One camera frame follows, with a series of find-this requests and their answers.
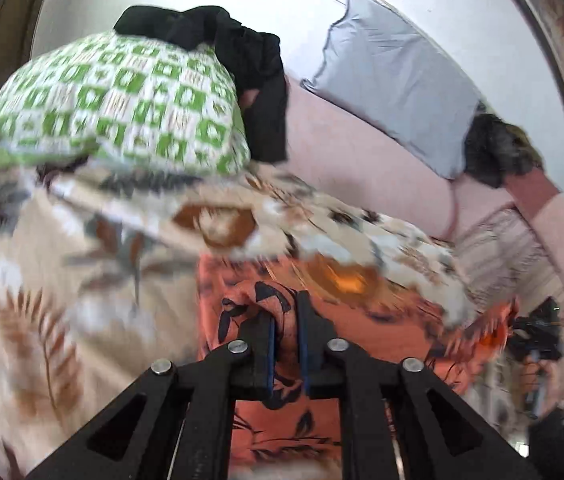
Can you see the striped bed sheet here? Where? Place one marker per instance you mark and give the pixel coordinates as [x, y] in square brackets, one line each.
[507, 250]

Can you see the beige leaf print blanket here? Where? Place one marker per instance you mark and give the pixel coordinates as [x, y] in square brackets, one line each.
[62, 260]

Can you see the orange floral print garment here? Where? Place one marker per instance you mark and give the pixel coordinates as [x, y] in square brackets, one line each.
[367, 317]

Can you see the grey pillow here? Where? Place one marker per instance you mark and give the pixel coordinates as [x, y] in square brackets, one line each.
[402, 75]

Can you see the green checkered pillow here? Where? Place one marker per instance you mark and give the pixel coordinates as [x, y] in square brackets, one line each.
[112, 100]

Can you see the dark furry cushion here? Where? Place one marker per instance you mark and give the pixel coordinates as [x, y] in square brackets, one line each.
[499, 150]

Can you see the pink padded bed rail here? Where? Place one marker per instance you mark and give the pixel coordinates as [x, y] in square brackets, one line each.
[562, 240]

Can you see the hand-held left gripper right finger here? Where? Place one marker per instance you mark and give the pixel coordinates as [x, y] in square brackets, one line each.
[305, 355]

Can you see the black garment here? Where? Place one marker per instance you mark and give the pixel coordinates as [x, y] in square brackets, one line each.
[257, 60]

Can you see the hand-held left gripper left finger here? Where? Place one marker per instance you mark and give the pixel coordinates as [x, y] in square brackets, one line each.
[270, 360]

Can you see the pink bolster cushion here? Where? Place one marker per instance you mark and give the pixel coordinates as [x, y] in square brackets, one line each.
[362, 160]

